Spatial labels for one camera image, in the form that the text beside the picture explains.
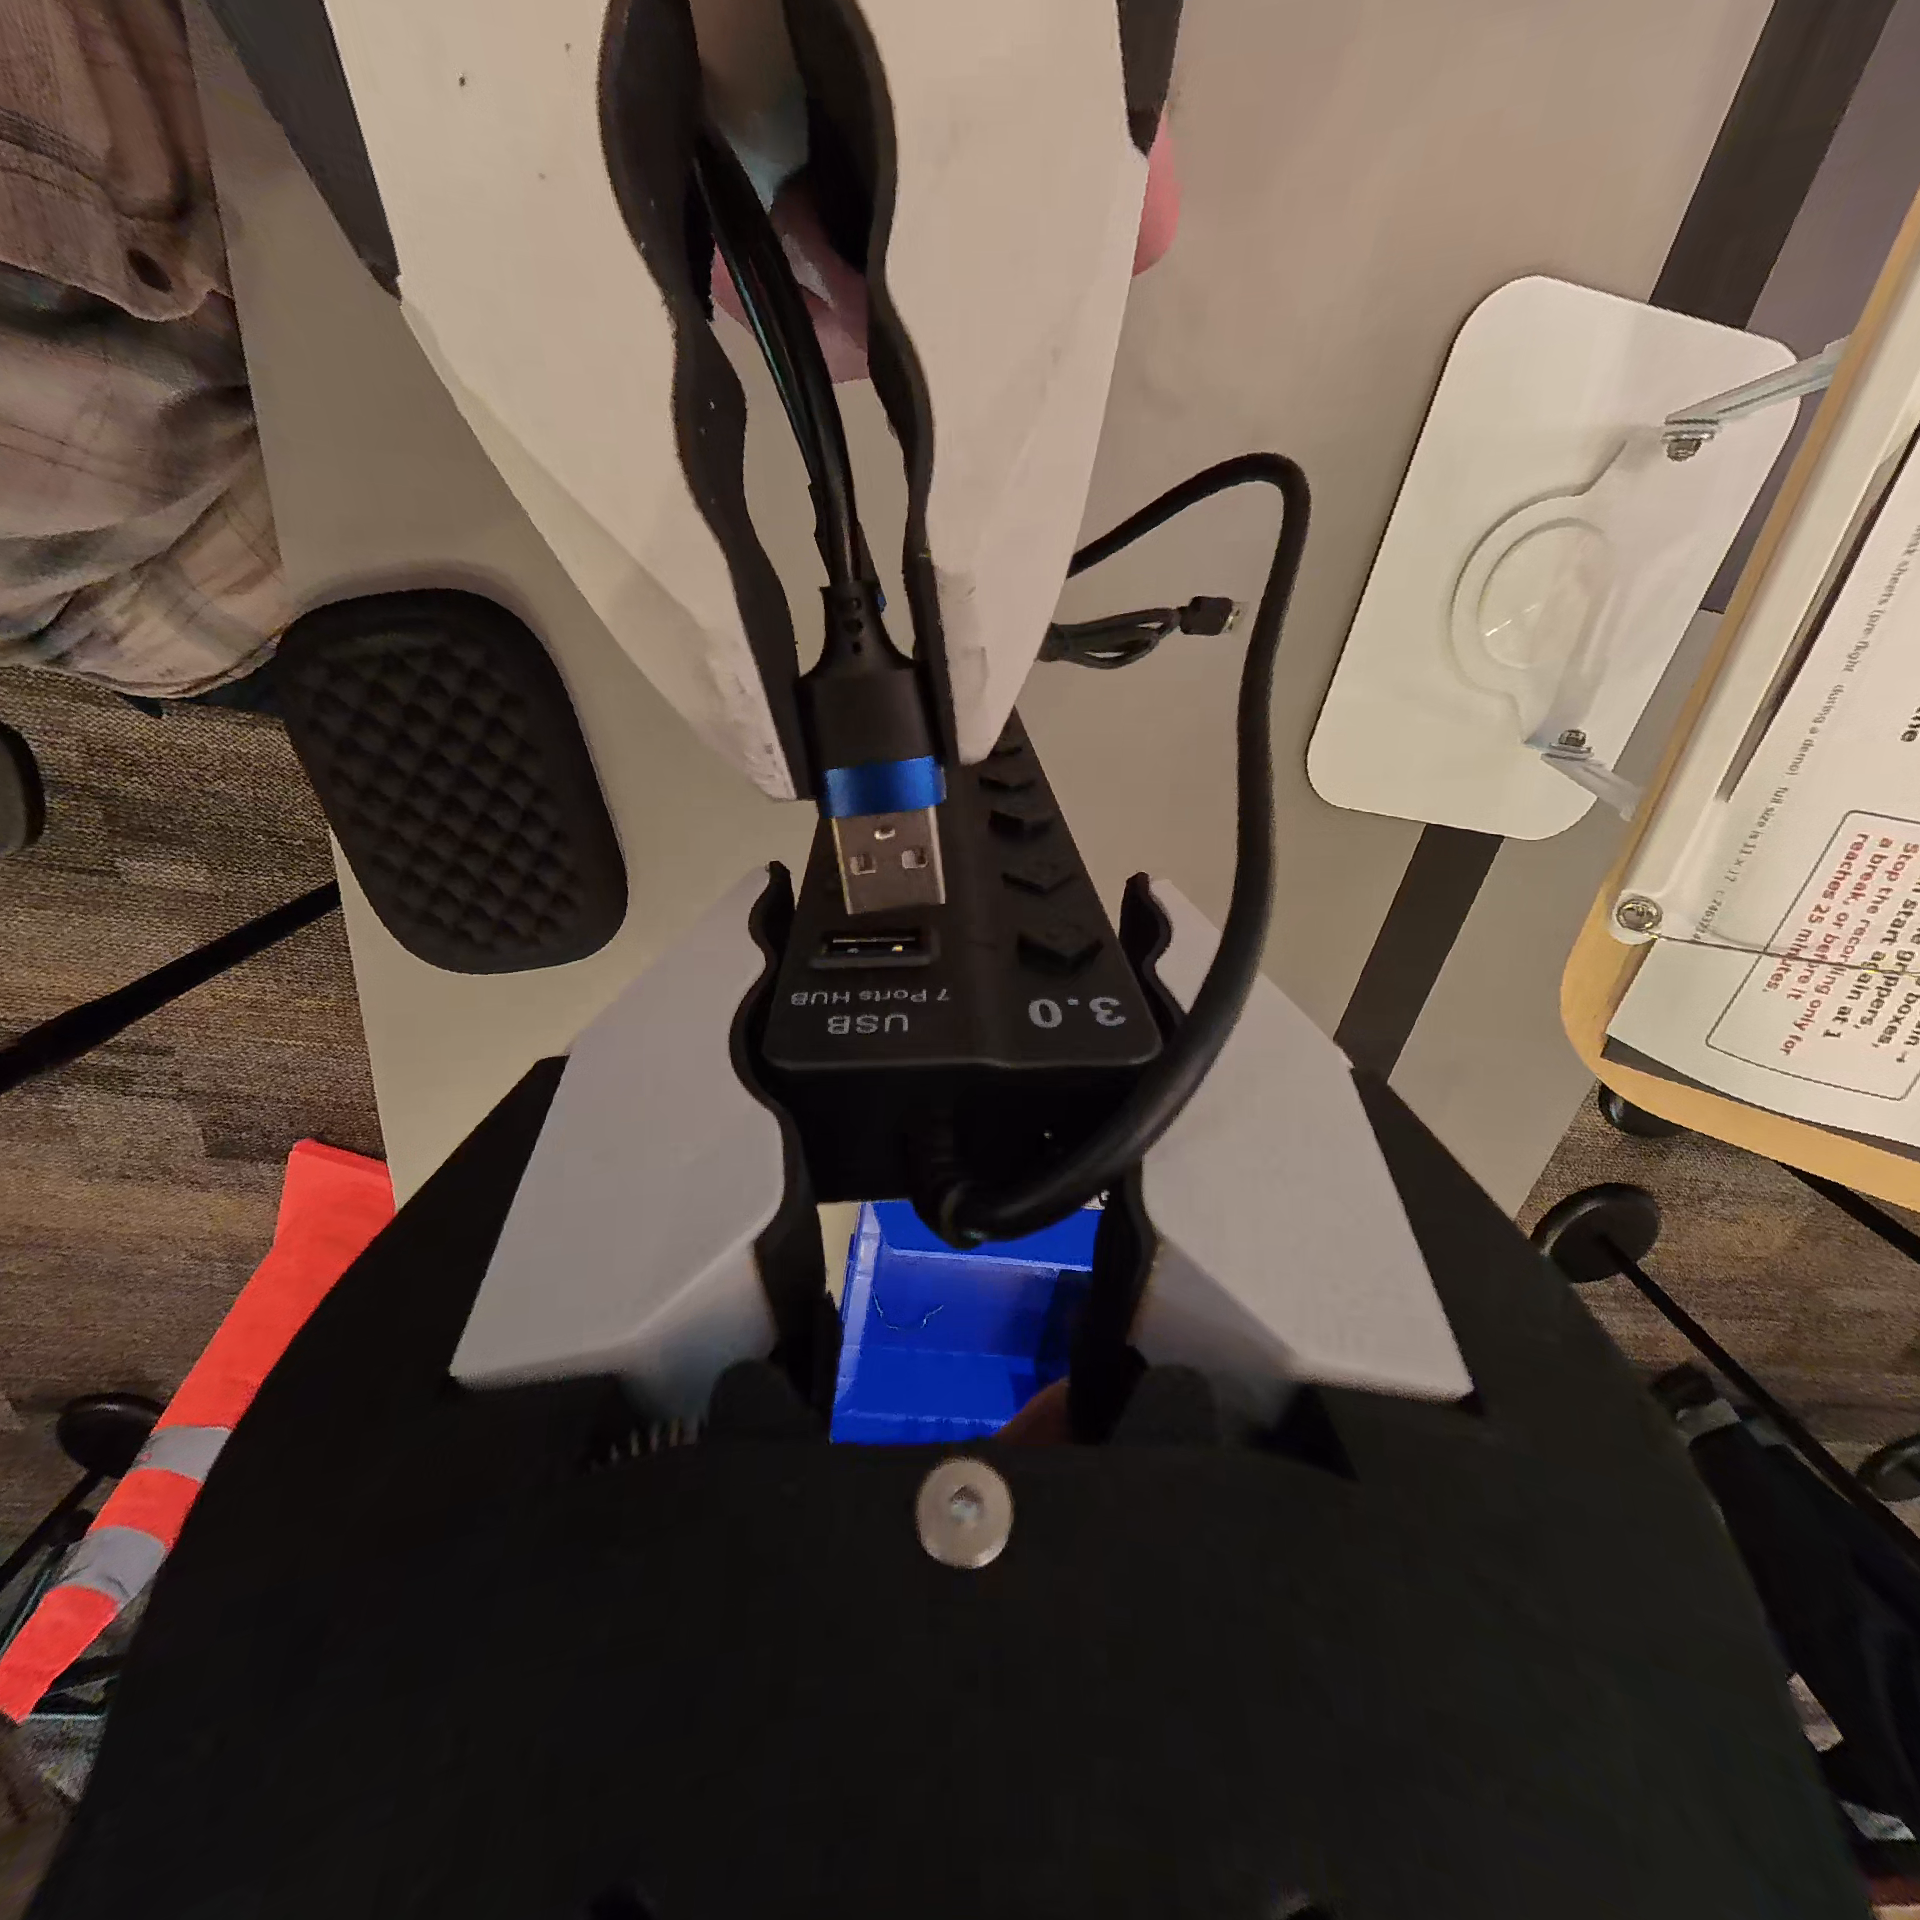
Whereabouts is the black hub cable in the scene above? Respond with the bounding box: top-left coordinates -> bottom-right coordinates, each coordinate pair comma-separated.
937,451 -> 1316,1247

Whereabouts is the black usb hub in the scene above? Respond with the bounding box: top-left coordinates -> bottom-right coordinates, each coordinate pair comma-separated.
730,706 -> 1178,1238

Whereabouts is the white stand base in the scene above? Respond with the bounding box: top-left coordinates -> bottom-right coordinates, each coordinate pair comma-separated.
1306,277 -> 1838,841

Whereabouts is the instruction sheet on stand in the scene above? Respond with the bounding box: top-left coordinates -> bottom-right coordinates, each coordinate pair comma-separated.
1562,210 -> 1920,1215

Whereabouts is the blue usb cable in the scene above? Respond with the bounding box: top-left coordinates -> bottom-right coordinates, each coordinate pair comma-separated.
686,91 -> 963,922

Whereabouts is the orange plastic object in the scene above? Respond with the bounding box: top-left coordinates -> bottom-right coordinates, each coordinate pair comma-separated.
0,1141 -> 399,1727

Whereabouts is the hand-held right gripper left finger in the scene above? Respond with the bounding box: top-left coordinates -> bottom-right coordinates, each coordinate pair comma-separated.
451,870 -> 828,1412

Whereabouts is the blue plastic bin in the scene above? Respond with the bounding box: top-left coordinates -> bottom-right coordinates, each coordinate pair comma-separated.
826,1199 -> 1098,1450

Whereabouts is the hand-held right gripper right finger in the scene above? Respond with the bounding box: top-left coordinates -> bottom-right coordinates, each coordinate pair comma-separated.
1082,877 -> 1479,1415

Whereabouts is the black wrist rest pad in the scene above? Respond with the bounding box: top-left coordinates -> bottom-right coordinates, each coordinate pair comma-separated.
276,586 -> 633,975

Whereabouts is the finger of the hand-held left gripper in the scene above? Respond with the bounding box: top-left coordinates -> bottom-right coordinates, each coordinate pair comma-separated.
326,0 -> 812,801
864,0 -> 1162,759

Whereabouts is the person's left hand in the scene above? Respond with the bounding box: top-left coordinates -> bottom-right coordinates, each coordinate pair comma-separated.
775,167 -> 879,387

